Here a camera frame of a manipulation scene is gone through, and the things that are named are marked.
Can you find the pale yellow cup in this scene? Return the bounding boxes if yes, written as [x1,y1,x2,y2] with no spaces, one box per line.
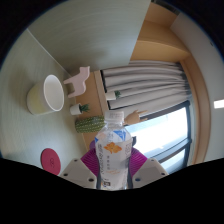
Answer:
[26,74,66,117]

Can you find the flat round red coaster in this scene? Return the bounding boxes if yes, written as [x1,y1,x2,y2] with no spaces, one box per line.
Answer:
[40,147,62,176]

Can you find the small plant in white pot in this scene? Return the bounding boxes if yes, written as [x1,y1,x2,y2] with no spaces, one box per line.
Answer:
[69,103,90,116]
[105,89,122,101]

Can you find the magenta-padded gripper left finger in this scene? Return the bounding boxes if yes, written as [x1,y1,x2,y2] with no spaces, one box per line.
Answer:
[59,148,101,190]

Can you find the grey pleated curtain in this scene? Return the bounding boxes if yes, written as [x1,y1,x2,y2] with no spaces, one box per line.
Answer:
[99,59,192,117]

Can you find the ceiling strip lights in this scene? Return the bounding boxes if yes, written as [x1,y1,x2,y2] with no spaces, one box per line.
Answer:
[213,98,224,109]

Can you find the dark-framed window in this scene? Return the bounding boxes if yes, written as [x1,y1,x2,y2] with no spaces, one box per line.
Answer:
[124,99,195,174]

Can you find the clear plastic water bottle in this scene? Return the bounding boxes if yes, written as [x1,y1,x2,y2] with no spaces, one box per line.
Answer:
[94,110,134,191]

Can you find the wooden hand figure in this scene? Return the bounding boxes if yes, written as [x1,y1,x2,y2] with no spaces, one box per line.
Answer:
[123,109,148,126]

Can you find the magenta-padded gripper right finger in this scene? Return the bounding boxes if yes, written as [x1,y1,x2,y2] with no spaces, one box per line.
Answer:
[128,146,169,190]

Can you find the pink horse figurine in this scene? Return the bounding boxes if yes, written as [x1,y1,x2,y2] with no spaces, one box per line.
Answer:
[63,65,91,99]

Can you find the tall green cactus ornament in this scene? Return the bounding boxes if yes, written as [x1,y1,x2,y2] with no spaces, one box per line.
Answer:
[74,115,107,134]

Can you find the grey-green desk partition panel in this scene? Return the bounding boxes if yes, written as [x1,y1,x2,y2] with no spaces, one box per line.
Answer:
[26,0,152,76]

